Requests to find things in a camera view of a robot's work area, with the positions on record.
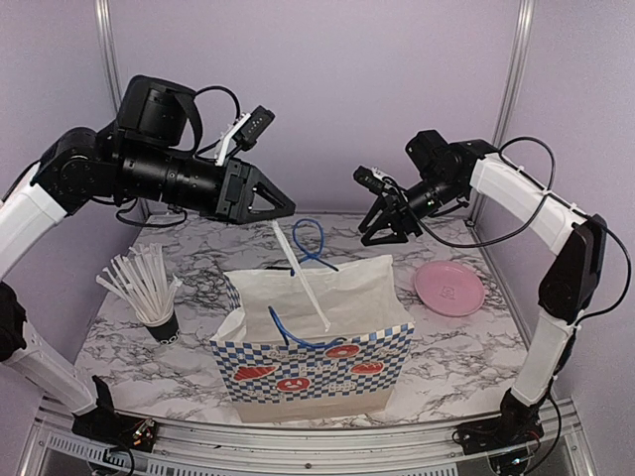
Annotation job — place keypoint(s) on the aluminium frame post right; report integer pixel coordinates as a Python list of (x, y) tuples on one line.
[(515, 73)]

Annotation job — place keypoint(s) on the aluminium frame post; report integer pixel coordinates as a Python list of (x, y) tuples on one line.
[(515, 73), (106, 41)]

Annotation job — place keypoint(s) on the blue checkered paper bag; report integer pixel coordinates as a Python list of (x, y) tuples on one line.
[(279, 364)]

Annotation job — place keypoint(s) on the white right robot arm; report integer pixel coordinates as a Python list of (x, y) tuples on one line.
[(451, 172)]

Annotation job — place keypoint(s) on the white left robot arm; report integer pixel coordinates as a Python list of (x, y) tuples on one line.
[(138, 155)]

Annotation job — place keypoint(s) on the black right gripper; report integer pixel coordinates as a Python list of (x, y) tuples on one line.
[(404, 221)]

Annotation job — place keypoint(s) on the aluminium front rail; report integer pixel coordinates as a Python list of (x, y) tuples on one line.
[(198, 448)]

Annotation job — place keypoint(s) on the bundle of wrapped straws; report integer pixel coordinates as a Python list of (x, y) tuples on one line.
[(141, 279)]

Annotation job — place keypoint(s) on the aluminium frame post left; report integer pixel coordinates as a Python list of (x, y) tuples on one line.
[(106, 41)]

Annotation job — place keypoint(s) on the black cup holding straws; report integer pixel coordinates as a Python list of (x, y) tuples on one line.
[(167, 332)]

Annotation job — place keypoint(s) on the pink round plate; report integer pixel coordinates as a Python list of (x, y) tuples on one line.
[(449, 288)]

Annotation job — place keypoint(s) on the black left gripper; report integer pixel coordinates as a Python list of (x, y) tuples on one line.
[(240, 179)]

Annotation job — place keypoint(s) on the single white straw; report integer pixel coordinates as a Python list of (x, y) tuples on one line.
[(296, 267)]

